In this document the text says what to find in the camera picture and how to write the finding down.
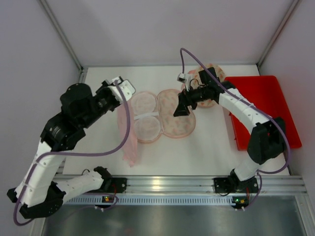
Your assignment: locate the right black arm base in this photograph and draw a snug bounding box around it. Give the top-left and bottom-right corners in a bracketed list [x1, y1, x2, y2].
[213, 176, 259, 195]

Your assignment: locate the red plastic tray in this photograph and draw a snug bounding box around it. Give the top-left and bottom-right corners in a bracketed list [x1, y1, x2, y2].
[225, 75, 302, 149]

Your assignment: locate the aluminium mounting rail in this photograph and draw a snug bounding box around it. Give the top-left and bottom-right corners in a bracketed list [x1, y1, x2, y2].
[56, 175, 308, 195]

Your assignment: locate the slotted grey cable duct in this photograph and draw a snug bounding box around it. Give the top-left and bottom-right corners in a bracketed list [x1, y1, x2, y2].
[66, 194, 248, 206]

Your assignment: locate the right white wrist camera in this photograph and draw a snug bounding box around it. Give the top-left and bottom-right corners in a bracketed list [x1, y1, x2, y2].
[177, 73, 198, 91]

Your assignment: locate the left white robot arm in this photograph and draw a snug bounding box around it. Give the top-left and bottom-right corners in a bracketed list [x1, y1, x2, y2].
[7, 79, 134, 226]

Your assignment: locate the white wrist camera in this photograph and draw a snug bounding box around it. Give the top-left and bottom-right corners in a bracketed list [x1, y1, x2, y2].
[177, 73, 198, 91]
[103, 76, 136, 104]

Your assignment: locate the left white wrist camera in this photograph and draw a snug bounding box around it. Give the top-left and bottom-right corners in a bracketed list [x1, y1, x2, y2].
[103, 76, 136, 104]

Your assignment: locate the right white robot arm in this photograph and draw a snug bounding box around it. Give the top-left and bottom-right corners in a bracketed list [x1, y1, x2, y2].
[173, 68, 288, 181]

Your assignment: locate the floral mesh laundry bag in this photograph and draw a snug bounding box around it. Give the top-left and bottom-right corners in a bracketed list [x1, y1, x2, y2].
[181, 63, 226, 108]

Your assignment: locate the pink cloth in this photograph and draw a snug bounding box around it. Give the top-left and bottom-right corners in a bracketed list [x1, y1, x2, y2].
[116, 98, 138, 168]

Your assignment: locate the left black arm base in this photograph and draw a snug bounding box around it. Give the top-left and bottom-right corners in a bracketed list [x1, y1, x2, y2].
[105, 177, 127, 194]

